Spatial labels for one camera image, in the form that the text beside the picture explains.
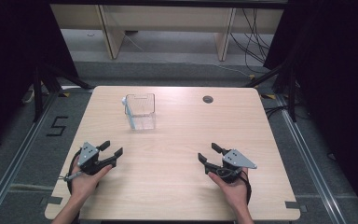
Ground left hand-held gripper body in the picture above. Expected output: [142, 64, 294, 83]
[76, 141, 118, 175]

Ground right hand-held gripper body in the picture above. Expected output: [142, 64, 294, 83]
[204, 148, 258, 185]

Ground light blue toothbrush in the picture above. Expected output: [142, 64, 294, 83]
[121, 96, 137, 131]

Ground clear plastic container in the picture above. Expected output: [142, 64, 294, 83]
[124, 92, 157, 131]

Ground person's left hand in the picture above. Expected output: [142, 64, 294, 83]
[69, 155, 114, 203]

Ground person's right hand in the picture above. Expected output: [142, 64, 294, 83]
[207, 166, 251, 213]

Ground black metal stand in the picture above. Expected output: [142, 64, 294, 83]
[32, 62, 95, 123]
[241, 60, 300, 123]

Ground dark curtain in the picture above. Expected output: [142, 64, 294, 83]
[0, 0, 79, 152]
[262, 0, 358, 216]

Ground beige wooden bench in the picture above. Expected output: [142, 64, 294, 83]
[49, 3, 285, 62]

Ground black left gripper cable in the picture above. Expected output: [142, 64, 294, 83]
[66, 148, 84, 195]

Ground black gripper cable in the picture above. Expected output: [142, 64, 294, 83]
[238, 169, 254, 205]
[66, 148, 84, 195]

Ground silver cable plug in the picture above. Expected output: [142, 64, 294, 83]
[58, 171, 84, 183]

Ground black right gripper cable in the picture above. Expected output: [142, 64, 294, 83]
[238, 169, 254, 205]

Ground black floor cables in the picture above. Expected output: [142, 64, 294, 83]
[264, 104, 304, 120]

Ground metal floor rail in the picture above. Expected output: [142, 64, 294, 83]
[0, 90, 61, 224]
[274, 92, 350, 224]

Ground bundle of black cables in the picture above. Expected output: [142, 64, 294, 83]
[229, 7, 276, 75]

